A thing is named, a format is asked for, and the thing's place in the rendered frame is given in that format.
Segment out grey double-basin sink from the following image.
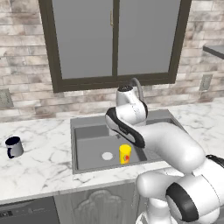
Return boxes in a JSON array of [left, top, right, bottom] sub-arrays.
[[69, 108, 187, 175]]

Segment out grey curved tap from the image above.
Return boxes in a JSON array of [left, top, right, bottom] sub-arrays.
[[129, 77, 145, 102]]

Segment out yellow cup with red print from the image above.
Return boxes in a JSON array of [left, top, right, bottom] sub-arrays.
[[118, 143, 132, 165]]

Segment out dark-framed window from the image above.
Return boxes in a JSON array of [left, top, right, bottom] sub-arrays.
[[38, 0, 193, 94]]

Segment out grey carved cupboard door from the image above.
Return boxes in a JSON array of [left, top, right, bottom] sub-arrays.
[[53, 182, 141, 224]]

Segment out dark grey dishwasher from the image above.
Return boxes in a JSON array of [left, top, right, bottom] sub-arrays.
[[0, 196, 61, 224]]

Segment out grey wall socket plate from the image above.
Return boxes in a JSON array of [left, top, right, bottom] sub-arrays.
[[0, 88, 15, 109], [199, 73, 214, 92]]

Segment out grey mug with dark handle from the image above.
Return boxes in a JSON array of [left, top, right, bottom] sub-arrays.
[[4, 136, 25, 159]]

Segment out dark grey wall shelf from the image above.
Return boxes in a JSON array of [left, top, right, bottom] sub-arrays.
[[202, 44, 224, 60]]

